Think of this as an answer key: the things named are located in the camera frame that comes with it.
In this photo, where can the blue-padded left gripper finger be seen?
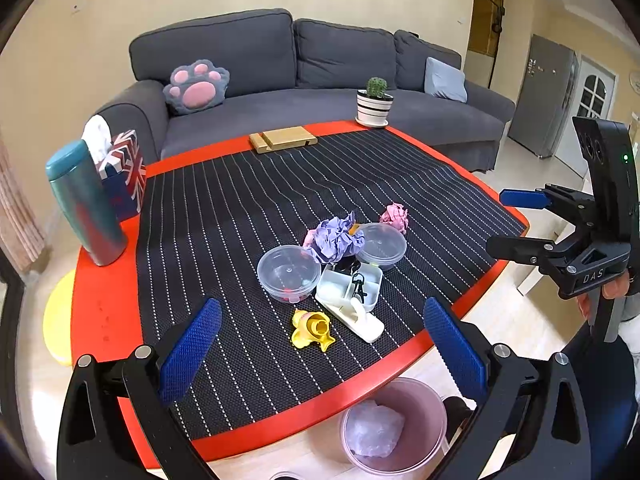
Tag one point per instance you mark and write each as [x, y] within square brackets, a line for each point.
[552, 438]
[94, 442]

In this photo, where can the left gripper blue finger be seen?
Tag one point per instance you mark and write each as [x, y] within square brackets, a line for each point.
[524, 199]

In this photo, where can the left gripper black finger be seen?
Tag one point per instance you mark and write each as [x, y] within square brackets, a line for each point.
[522, 250]

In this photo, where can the pink paper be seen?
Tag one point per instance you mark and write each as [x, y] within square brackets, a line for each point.
[396, 216]

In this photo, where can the clear round container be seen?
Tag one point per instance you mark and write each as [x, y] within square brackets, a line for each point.
[288, 273]
[383, 245]

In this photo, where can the black binder clips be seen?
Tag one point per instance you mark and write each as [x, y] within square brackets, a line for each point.
[351, 266]

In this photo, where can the white tray lid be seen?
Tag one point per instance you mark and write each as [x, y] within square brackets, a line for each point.
[352, 314]

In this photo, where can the white divided tray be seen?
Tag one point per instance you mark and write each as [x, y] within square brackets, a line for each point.
[334, 285]

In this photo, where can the purple paper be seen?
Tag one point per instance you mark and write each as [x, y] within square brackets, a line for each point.
[333, 239]

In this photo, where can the yellow paper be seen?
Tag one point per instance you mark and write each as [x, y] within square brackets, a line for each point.
[311, 328]

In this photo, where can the pink trash bin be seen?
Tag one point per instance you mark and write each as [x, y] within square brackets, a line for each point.
[399, 429]

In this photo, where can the person's hand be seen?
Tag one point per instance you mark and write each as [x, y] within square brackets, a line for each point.
[611, 290]

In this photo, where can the person's blue jeans leg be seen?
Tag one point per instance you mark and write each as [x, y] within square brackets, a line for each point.
[607, 383]

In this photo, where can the yellow stool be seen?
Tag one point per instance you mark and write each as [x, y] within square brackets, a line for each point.
[57, 318]

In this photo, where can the white door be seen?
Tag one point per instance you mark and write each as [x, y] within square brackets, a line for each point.
[593, 94]

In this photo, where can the grey refrigerator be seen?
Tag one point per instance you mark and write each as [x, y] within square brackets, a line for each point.
[544, 97]

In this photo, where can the light blue cushion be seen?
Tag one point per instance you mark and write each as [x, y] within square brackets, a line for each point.
[444, 81]

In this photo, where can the potted cactus striped pot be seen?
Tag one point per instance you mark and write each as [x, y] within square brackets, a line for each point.
[374, 104]

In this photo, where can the black striped table mat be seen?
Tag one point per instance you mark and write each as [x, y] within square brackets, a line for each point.
[300, 239]

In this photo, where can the wooden block stand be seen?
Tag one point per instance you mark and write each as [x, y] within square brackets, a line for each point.
[281, 139]

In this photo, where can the teal thermos bottle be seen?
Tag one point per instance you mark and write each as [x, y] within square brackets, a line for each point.
[77, 187]

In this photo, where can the union jack tissue box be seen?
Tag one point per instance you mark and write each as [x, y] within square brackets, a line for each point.
[120, 165]

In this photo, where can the paw shaped cushion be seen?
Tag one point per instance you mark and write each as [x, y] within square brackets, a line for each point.
[195, 87]

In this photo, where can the grey sofa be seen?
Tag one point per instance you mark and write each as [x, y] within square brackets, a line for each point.
[287, 72]

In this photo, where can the black tracking camera box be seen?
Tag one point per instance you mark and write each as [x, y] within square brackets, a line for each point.
[607, 150]

